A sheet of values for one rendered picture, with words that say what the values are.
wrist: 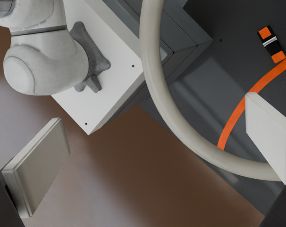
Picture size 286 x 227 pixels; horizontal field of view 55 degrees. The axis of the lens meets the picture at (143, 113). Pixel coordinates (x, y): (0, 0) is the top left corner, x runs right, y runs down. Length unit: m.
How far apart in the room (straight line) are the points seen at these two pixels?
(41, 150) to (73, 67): 0.66
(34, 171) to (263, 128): 0.13
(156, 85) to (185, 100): 1.38
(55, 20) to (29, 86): 0.19
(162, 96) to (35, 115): 2.23
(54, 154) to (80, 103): 0.86
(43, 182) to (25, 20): 0.61
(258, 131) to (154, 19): 0.27
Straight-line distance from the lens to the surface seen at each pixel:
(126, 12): 1.00
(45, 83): 0.77
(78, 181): 2.58
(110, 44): 0.90
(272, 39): 1.64
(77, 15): 0.96
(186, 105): 1.80
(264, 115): 0.17
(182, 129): 0.45
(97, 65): 0.92
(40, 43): 0.78
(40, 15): 0.77
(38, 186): 0.17
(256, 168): 0.51
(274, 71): 1.68
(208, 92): 1.75
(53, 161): 0.19
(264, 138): 0.17
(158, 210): 2.29
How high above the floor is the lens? 1.68
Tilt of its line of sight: 59 degrees down
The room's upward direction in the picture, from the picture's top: 125 degrees counter-clockwise
